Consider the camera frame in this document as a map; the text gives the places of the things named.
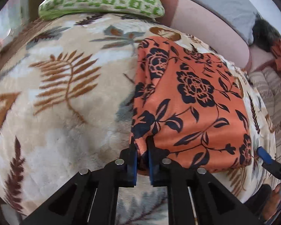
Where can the striped beige cushion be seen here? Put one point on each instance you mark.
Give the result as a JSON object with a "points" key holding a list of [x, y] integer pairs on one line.
{"points": [[268, 84]]}

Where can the stained glass window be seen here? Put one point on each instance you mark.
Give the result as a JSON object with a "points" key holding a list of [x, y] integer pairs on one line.
{"points": [[13, 17]]}

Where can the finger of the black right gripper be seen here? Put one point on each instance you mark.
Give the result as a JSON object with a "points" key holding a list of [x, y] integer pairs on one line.
{"points": [[271, 165]]}

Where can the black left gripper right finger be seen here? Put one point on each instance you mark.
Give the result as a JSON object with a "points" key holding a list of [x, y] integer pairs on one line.
{"points": [[194, 196]]}

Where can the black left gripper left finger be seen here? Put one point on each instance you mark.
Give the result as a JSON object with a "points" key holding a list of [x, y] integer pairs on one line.
{"points": [[89, 197]]}

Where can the person right hand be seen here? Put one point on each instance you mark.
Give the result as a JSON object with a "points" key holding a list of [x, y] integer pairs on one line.
{"points": [[271, 204]]}

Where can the beige leaf print blanket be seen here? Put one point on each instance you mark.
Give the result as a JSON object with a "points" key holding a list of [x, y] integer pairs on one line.
{"points": [[66, 103]]}

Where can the pink quilted bolster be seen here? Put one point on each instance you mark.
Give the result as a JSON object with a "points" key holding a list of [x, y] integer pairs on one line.
{"points": [[191, 18]]}

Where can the dark furry garment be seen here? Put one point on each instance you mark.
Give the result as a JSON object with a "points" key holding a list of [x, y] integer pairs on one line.
{"points": [[265, 35]]}

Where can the grey pillow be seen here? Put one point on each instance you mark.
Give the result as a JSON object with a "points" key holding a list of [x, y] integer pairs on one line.
{"points": [[240, 15]]}

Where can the orange black floral blouse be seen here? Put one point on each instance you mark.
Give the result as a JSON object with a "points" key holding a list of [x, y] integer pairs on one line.
{"points": [[188, 103]]}

